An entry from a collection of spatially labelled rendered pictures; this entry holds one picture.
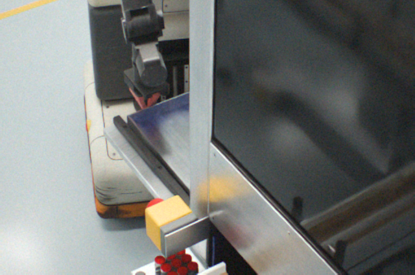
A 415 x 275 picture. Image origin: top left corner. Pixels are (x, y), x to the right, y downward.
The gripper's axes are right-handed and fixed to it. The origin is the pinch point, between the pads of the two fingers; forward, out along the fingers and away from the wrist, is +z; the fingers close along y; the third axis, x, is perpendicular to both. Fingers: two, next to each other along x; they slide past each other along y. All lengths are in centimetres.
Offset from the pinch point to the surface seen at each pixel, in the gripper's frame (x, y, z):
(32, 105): 10, -122, 91
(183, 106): 8.8, 1.6, 1.9
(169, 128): 2.1, 6.3, 1.9
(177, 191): -7.4, 25.9, -0.1
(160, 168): -7.0, 18.0, 0.1
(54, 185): -1, -75, 91
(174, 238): -20, 45, -11
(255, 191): -12, 57, -31
